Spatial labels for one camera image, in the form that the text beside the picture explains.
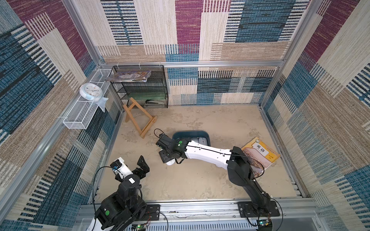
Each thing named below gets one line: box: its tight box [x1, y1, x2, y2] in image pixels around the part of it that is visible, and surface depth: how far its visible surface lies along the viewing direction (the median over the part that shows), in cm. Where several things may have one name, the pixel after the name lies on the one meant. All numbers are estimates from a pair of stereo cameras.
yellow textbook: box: [240, 136, 281, 179], surface depth 94 cm
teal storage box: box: [171, 130, 211, 147], surface depth 103 cm
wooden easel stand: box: [122, 97, 158, 139], surface depth 101 cm
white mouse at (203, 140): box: [198, 137, 209, 146], surface depth 100 cm
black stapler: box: [145, 99, 165, 104], surface depth 111 cm
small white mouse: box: [165, 158, 176, 166], surface depth 76 cm
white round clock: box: [79, 82, 104, 102], surface depth 76 cm
